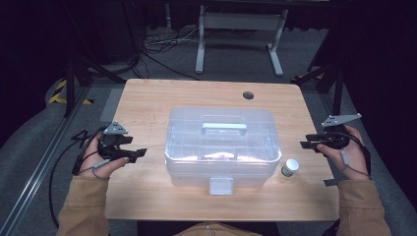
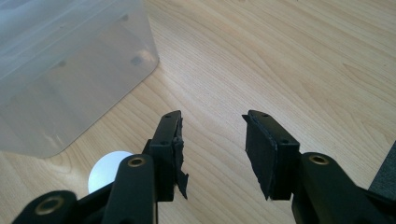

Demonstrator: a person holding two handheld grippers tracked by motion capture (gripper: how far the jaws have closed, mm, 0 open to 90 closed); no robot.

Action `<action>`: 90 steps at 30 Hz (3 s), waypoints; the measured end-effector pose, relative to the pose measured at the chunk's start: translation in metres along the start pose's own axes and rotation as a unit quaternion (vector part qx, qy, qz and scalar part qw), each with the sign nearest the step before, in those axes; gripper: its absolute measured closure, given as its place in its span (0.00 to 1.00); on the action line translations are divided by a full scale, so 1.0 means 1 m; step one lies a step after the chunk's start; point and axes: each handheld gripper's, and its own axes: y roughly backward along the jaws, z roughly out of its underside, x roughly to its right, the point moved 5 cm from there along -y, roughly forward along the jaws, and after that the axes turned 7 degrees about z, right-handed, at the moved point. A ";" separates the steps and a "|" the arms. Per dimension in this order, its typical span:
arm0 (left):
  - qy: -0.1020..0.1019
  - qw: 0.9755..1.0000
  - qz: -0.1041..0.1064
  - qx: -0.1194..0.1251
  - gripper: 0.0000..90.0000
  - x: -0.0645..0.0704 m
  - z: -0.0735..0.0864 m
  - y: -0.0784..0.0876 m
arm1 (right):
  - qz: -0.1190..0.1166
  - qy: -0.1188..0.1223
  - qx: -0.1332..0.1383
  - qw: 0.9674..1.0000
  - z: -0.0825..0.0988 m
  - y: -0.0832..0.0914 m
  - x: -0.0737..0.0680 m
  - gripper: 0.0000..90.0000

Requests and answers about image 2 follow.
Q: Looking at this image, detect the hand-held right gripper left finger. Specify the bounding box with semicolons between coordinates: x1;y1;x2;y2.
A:
143;110;190;202

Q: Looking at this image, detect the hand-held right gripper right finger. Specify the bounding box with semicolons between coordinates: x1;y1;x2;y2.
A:
242;109;302;201

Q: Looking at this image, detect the white ball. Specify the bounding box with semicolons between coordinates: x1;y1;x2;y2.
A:
88;150;134;194

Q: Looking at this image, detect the clear plastic storage box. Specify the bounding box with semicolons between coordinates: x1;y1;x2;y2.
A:
0;0;161;159

